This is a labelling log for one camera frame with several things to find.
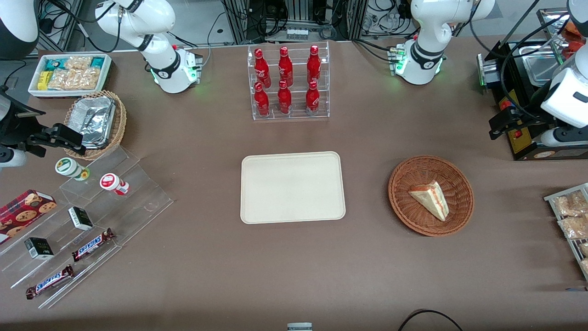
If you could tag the clear acrylic step shelf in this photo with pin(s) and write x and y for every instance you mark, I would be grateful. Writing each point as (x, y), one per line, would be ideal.
(138, 207)

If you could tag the silver foil container stack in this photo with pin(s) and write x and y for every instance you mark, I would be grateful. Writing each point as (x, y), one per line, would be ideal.
(96, 119)

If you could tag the small black box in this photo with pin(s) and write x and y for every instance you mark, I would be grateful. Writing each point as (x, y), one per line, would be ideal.
(80, 219)
(39, 248)

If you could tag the aluminium frame rack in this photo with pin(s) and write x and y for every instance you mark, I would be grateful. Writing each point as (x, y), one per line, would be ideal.
(294, 14)

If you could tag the white power strip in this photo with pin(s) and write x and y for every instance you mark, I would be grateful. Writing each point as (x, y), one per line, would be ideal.
(296, 33)

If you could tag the white rectangular snack bin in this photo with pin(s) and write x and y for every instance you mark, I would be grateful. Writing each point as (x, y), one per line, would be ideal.
(69, 94)

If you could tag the clear bag of peanut crisps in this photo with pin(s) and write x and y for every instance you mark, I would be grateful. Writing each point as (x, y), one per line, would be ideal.
(89, 79)
(78, 62)
(63, 80)

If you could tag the wrapped triangle sandwich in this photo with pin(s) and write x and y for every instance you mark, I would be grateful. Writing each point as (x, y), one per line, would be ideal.
(432, 200)

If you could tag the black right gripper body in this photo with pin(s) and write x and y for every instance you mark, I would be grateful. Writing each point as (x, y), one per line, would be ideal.
(16, 128)

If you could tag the red cola bottle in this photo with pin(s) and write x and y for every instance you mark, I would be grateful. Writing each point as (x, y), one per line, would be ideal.
(262, 101)
(261, 68)
(284, 99)
(313, 99)
(313, 64)
(285, 66)

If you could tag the clear bag of fried snacks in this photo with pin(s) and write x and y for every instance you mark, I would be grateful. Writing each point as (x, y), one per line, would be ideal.
(568, 205)
(574, 227)
(584, 250)

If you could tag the red lid yogurt cup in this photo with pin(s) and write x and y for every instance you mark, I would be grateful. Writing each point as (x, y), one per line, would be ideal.
(109, 181)

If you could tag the small grey device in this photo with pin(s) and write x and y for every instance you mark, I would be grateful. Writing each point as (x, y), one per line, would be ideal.
(299, 327)

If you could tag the yellow snack bar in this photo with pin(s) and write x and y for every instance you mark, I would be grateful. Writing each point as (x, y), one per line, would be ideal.
(43, 81)

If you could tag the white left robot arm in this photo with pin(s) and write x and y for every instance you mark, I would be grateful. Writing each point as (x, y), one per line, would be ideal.
(425, 55)

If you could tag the green lid yogurt cup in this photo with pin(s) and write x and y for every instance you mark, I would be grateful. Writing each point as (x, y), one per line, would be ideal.
(66, 166)

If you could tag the Snickers chocolate bar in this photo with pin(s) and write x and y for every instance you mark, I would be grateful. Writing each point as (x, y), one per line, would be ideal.
(92, 244)
(49, 282)

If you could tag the red tartan cookie box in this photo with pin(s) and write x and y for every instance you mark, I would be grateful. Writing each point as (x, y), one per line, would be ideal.
(23, 209)

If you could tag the black countertop appliance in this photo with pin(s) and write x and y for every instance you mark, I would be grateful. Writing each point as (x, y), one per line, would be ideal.
(519, 138)

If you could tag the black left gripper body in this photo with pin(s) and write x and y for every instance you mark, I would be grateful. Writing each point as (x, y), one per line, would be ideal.
(529, 114)

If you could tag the beige plastic tray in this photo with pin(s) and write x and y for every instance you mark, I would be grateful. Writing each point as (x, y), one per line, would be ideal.
(291, 186)

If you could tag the orange snack package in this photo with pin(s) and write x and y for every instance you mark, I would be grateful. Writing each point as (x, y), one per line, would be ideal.
(576, 39)

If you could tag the teal snack packet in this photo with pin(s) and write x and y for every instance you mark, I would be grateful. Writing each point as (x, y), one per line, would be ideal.
(54, 63)
(97, 62)

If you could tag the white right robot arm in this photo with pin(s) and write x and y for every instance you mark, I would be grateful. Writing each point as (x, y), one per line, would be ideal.
(172, 69)

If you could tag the light wicker basket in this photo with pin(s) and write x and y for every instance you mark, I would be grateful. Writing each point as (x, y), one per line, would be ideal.
(120, 124)

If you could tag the brown wicker basket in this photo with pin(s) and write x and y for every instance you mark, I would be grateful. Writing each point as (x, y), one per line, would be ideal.
(404, 202)

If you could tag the clear acrylic bottle rack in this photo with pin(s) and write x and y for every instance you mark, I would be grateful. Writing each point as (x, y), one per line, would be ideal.
(296, 113)

